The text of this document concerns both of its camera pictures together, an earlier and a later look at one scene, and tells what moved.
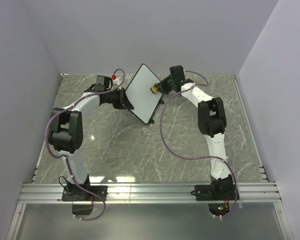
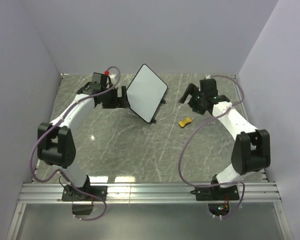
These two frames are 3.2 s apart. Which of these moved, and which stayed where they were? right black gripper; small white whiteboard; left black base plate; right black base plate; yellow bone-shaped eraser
Moved: right black gripper; yellow bone-shaped eraser
Stayed: right black base plate; left black base plate; small white whiteboard
